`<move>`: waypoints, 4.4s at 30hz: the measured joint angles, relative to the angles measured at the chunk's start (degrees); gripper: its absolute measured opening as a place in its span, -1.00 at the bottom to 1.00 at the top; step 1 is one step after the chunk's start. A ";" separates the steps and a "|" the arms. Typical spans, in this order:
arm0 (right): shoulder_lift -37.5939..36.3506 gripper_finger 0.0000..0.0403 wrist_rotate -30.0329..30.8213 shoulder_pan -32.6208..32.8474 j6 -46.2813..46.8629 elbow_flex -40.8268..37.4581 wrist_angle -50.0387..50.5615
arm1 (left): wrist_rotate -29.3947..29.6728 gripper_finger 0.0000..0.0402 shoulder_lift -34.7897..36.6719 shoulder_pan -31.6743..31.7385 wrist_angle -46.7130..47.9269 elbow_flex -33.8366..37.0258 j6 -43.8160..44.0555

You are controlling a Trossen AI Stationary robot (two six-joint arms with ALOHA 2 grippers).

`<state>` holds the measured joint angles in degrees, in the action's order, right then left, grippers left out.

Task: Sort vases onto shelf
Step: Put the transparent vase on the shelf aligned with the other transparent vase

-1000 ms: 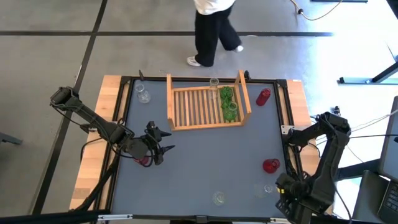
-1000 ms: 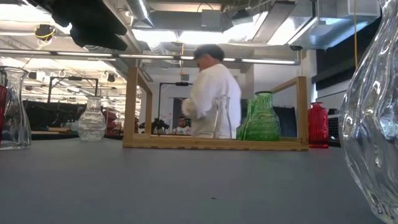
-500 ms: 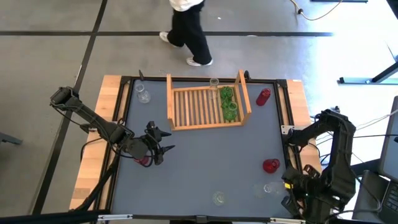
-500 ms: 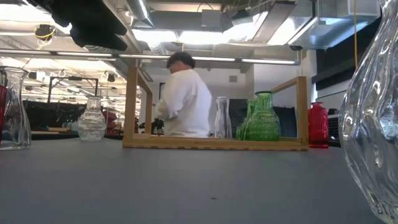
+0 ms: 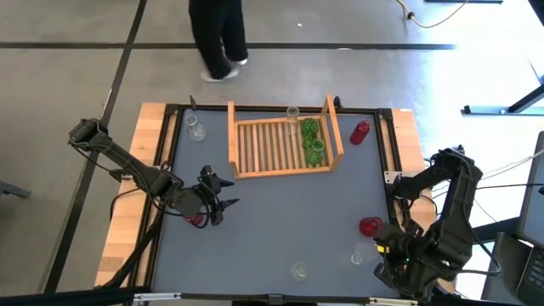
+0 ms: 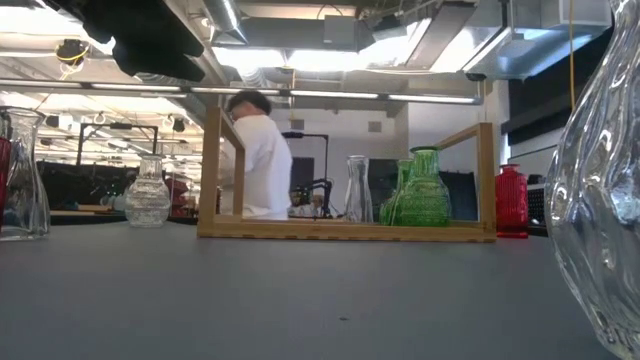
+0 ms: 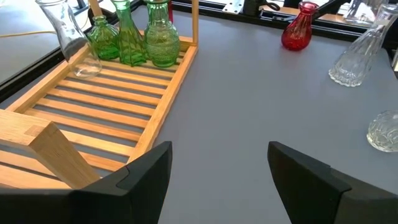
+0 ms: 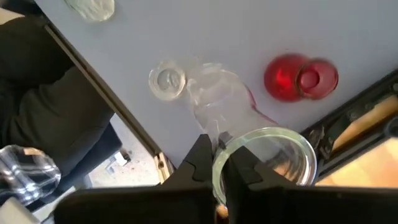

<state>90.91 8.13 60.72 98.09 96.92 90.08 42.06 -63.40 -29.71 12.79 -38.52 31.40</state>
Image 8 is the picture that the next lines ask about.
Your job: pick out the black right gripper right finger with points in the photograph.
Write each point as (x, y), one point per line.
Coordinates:
(242, 171)

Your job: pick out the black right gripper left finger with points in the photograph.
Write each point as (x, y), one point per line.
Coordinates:
(196, 168)

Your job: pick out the clear wide-rim glass vase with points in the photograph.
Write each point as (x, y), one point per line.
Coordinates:
(224, 102)

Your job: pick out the red ribbed glass vase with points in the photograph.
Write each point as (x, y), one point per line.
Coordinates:
(283, 77)

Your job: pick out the clear wavy glass vase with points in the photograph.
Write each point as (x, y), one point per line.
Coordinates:
(90, 9)

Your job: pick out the person's forearm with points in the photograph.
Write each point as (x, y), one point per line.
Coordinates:
(28, 174)

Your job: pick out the person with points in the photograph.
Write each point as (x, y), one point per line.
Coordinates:
(46, 109)

